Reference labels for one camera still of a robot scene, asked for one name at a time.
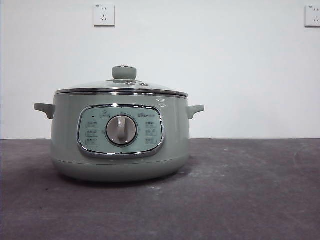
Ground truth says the glass lid with green knob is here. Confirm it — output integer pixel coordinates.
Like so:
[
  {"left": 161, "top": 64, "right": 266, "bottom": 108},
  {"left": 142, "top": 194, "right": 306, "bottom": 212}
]
[{"left": 54, "top": 65, "right": 189, "bottom": 98}]

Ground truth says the sage green electric cooking pot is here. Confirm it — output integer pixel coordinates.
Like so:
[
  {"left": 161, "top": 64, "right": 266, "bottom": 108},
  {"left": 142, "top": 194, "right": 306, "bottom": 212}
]
[{"left": 34, "top": 92, "right": 205, "bottom": 183}]

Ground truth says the white wall power socket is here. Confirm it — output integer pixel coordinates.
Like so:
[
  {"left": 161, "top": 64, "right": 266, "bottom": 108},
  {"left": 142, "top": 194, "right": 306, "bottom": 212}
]
[
  {"left": 304, "top": 4, "right": 320, "bottom": 28},
  {"left": 93, "top": 3, "right": 116, "bottom": 28}
]

